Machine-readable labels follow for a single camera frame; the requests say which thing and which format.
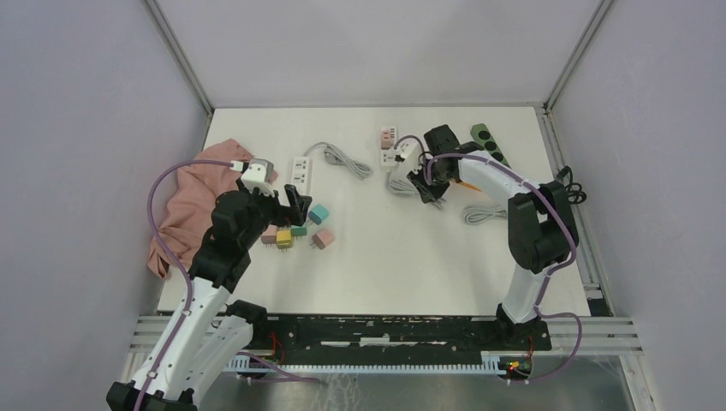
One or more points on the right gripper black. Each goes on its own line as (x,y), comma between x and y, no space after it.
(428,193)

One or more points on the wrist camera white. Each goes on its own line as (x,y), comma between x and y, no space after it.
(256,176)
(407,158)

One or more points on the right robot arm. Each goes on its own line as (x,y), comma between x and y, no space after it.
(542,234)

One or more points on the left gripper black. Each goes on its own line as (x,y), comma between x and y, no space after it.
(298,205)

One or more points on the orange power strip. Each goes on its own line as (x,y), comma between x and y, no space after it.
(469,186)

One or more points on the green power strip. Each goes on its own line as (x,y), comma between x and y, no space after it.
(482,135)

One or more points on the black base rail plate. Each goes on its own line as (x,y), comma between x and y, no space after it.
(357,340)

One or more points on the pink adapter on white strip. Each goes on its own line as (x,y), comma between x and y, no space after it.
(387,138)

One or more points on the green USB adapter plug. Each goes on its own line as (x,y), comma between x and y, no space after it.
(298,231)

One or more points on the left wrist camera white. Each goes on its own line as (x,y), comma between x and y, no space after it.
(256,176)

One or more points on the teal USB adapter plug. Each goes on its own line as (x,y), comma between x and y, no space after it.
(317,214)

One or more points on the white slim power strip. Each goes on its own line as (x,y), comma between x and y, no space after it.
(387,153)

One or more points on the white USB power strip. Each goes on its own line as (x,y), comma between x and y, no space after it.
(301,174)

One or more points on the pink cloth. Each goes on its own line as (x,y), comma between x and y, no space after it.
(188,214)

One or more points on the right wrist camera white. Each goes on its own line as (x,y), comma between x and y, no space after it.
(407,158)

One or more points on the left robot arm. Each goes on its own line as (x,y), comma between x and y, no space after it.
(203,335)

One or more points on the yellow adapter plug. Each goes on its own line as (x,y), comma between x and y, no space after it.
(284,239)

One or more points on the pink adapter plug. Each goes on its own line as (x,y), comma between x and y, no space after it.
(323,238)
(269,236)

